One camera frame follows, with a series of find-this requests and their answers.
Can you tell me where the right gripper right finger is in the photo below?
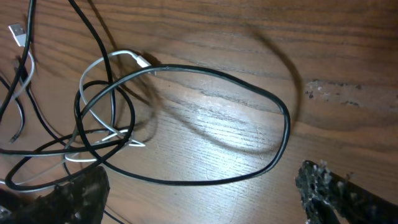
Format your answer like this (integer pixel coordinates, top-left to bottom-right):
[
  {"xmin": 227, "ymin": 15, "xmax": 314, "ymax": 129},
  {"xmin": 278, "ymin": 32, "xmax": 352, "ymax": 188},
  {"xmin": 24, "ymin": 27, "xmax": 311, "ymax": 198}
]
[{"xmin": 295, "ymin": 161, "xmax": 397, "ymax": 224}]

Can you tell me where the black usb cable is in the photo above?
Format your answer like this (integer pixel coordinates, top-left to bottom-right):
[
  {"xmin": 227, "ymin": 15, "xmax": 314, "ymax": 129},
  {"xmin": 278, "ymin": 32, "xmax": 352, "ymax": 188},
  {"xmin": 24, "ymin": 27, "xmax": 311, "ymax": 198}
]
[{"xmin": 0, "ymin": 0, "xmax": 136, "ymax": 224}]

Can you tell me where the white usb cable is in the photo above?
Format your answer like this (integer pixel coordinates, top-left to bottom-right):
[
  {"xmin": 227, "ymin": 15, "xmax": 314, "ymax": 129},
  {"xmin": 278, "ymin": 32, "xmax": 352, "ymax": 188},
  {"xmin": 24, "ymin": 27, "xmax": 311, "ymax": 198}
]
[{"xmin": 0, "ymin": 23, "xmax": 153, "ymax": 194}]

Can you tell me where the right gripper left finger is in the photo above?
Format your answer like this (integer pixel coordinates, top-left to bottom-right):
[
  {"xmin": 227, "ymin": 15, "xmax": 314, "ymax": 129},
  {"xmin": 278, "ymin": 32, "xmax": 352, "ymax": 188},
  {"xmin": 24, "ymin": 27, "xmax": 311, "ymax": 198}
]
[{"xmin": 1, "ymin": 166, "xmax": 110, "ymax": 224}]

